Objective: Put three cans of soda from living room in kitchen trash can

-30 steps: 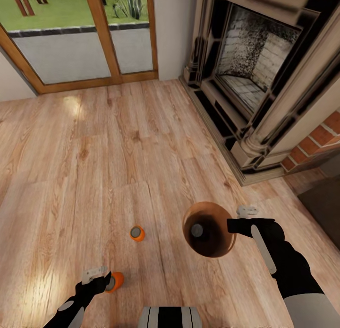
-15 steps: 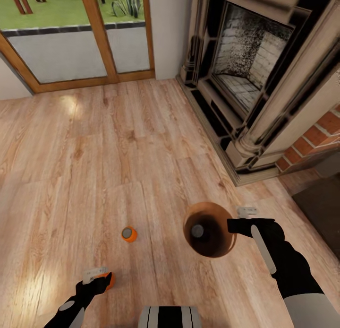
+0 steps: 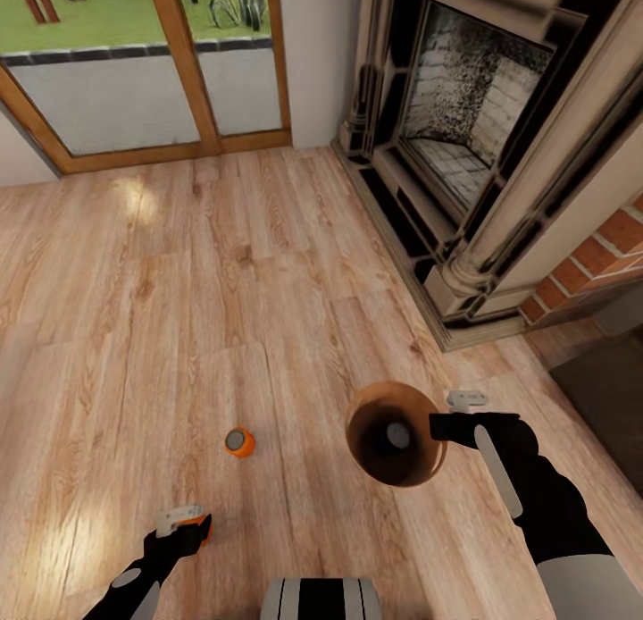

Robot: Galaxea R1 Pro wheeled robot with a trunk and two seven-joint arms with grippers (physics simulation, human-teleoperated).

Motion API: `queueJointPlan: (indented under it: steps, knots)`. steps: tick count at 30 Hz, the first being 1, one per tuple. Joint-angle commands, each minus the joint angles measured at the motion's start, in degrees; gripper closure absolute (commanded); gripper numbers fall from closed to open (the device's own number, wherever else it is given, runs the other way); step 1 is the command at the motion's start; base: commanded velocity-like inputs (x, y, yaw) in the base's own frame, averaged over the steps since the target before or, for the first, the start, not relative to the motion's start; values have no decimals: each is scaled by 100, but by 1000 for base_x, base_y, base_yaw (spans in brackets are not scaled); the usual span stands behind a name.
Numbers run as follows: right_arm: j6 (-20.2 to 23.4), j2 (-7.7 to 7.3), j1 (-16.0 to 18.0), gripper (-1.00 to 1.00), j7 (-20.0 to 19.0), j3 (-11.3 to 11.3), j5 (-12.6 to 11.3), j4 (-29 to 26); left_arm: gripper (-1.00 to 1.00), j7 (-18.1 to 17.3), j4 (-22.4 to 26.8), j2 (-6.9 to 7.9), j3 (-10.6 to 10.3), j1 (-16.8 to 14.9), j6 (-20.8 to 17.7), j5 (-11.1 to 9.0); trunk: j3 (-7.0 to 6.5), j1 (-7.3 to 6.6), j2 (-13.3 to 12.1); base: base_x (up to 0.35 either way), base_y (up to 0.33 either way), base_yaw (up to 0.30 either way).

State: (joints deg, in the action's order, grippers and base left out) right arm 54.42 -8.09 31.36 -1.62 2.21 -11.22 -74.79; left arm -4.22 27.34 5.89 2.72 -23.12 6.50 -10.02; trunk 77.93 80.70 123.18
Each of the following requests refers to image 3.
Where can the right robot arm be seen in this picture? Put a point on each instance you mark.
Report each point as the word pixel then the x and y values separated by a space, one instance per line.
pixel 582 579

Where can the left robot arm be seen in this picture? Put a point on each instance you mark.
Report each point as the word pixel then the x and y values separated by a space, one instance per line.
pixel 135 594

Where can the wood fireplace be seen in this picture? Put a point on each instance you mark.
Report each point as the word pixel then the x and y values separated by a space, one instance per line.
pixel 486 140

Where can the trash can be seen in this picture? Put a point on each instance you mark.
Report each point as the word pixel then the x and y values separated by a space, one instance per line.
pixel 385 402

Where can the robot trunk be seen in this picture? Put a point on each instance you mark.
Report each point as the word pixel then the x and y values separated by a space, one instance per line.
pixel 321 599

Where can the door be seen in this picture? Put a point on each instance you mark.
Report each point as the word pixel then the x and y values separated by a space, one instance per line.
pixel 110 83

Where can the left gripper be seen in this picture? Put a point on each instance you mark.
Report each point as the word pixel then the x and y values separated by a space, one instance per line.
pixel 185 541

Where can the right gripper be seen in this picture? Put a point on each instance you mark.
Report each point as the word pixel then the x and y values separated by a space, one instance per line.
pixel 447 427

